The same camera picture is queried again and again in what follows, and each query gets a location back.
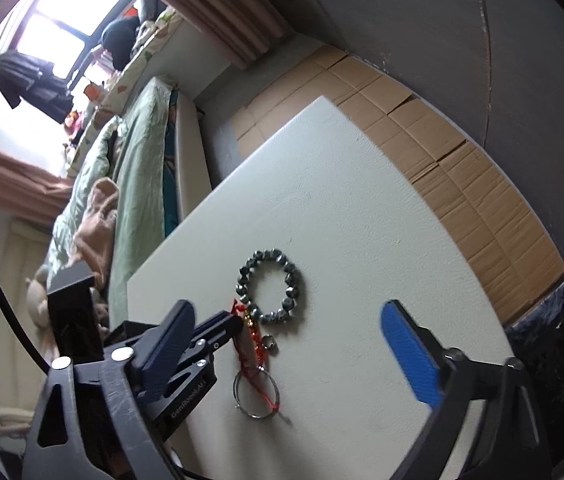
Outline hanging black clothes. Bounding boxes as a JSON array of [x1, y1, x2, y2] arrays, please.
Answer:
[[0, 50, 74, 124]]

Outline light green floral duvet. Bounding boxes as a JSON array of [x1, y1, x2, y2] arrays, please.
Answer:
[[46, 116, 122, 288]]

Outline black cable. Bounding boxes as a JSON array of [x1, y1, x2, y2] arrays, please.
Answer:
[[0, 221, 53, 376]]

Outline pink curtain right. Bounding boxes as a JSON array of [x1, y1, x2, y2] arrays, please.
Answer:
[[163, 0, 292, 70]]

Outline green bed sheet mattress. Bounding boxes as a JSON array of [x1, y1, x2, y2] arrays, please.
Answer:
[[107, 77, 172, 328]]

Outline dark green bead bracelet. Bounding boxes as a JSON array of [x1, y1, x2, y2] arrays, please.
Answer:
[[234, 247, 302, 326]]

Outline pink curtain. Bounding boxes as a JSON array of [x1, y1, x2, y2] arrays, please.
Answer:
[[163, 0, 292, 70], [0, 151, 74, 226]]

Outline flattened cardboard floor sheets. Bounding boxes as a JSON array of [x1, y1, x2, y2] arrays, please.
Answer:
[[231, 46, 564, 324]]

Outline plush toy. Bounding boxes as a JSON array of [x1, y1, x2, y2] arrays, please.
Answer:
[[25, 263, 51, 330]]

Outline black jewelry box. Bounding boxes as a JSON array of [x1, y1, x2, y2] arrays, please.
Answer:
[[48, 261, 104, 364]]

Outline red string charm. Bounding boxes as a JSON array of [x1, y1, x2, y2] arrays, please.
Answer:
[[231, 299, 281, 420]]

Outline pink curtain left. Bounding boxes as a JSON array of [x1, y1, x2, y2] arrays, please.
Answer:
[[0, 151, 74, 226]]

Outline cream bed frame side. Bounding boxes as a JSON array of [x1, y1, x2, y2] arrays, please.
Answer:
[[175, 91, 212, 221]]

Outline pink fleece blanket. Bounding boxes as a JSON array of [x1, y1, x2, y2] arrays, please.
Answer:
[[69, 178, 119, 290]]

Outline grey pillow on sill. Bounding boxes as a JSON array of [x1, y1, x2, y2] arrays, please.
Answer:
[[136, 0, 167, 24]]

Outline black bag on sill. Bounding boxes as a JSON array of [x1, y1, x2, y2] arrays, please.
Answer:
[[101, 15, 140, 72]]

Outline white foam table pad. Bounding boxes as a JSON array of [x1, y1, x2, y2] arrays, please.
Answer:
[[127, 99, 511, 479]]

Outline floral window seat cushion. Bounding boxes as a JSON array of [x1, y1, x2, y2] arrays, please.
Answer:
[[66, 6, 182, 178]]

